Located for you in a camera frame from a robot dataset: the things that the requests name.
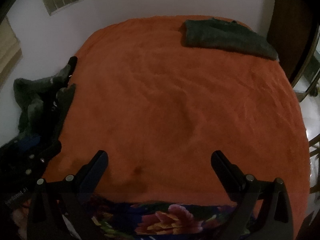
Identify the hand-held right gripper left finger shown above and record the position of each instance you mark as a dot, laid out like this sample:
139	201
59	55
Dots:
98	166

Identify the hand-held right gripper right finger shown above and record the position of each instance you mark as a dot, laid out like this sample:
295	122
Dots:
225	172

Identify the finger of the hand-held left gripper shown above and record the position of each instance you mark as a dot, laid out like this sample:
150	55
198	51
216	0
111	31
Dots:
30	140
51	151

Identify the grey fleece cloth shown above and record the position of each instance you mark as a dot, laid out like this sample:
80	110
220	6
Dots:
30	97

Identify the floral blanket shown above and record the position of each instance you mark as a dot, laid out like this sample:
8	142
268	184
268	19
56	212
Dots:
162	217

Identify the orange blanket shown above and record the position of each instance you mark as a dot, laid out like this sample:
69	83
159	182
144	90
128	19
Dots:
162	105

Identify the wooden chair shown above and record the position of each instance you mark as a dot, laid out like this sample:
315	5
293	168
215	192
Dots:
314	145

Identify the dark green cloth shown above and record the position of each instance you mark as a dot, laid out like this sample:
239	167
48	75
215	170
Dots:
225	37

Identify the black post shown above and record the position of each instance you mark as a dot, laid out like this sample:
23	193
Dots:
73	61

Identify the metal chair frame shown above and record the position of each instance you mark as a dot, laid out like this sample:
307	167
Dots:
299	73

